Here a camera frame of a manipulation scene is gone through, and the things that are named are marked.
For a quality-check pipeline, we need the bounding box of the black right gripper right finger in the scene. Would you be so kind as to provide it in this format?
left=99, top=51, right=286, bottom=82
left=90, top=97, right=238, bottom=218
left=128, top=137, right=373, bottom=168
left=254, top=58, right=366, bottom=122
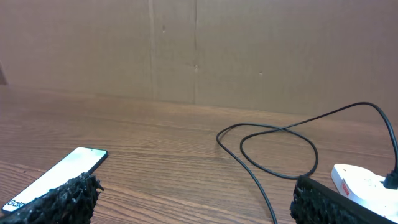
left=290, top=175, right=394, bottom=224

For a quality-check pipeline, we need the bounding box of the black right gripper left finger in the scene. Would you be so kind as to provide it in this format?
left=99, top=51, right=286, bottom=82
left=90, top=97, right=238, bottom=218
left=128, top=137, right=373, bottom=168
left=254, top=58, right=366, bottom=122
left=1, top=172, right=104, bottom=224

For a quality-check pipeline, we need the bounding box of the Galaxy S24 smartphone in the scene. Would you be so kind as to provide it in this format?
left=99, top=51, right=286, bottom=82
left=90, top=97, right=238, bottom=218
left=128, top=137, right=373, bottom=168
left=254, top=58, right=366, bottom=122
left=2, top=147, right=108, bottom=213

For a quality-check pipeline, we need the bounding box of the black usb charging cable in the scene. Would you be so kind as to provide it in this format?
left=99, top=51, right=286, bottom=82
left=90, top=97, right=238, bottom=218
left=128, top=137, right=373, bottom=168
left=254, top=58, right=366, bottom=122
left=216, top=101, right=398, bottom=224

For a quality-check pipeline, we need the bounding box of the white usb charger adapter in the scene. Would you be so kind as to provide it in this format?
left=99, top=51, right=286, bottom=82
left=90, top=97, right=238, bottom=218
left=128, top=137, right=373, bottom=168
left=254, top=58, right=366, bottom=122
left=331, top=164, right=398, bottom=218

